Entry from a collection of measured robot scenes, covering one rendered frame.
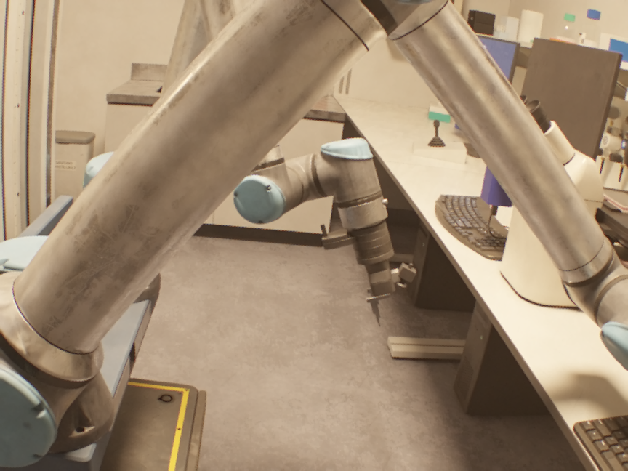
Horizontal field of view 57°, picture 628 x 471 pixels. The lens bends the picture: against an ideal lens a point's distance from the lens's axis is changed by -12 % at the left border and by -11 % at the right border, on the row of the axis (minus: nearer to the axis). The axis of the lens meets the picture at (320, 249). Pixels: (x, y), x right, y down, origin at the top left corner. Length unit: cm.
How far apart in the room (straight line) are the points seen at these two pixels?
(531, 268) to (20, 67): 101
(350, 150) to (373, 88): 261
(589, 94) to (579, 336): 72
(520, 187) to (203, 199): 40
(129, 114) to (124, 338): 216
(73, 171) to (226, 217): 99
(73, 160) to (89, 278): 311
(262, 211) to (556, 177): 54
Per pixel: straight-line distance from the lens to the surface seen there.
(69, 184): 374
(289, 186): 115
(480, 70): 73
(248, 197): 112
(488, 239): 151
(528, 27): 304
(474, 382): 216
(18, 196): 120
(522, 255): 127
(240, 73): 53
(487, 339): 208
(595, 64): 169
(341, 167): 120
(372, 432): 205
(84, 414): 90
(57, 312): 62
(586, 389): 101
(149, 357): 231
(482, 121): 75
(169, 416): 149
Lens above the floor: 122
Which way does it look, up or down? 21 degrees down
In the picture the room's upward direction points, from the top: 8 degrees clockwise
